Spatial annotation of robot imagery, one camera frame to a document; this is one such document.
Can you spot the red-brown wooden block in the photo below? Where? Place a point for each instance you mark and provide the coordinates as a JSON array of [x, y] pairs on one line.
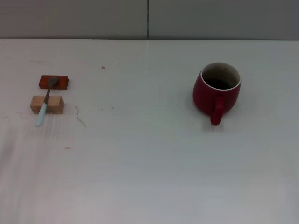
[[63, 82]]

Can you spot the red ceramic cup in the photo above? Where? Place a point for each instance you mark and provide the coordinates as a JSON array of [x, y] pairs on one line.
[[208, 102]]

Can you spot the light wooden block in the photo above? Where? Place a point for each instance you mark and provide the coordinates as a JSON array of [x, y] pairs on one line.
[[55, 104]]

